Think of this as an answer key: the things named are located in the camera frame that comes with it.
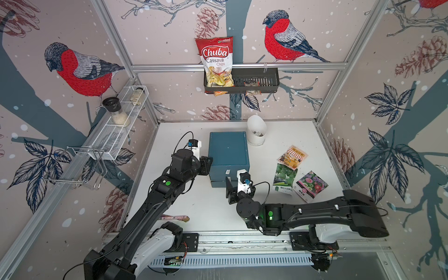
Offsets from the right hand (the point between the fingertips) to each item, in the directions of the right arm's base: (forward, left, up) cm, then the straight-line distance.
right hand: (232, 178), depth 70 cm
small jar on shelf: (+34, +48, +14) cm, 61 cm away
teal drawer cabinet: (+13, +2, 0) cm, 13 cm away
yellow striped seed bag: (+25, -35, -21) cm, 48 cm away
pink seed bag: (+7, -41, -22) cm, 47 cm away
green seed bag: (+11, -28, -21) cm, 37 cm away
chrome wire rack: (-4, +53, +13) cm, 55 cm away
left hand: (+9, +9, +2) cm, 13 cm away
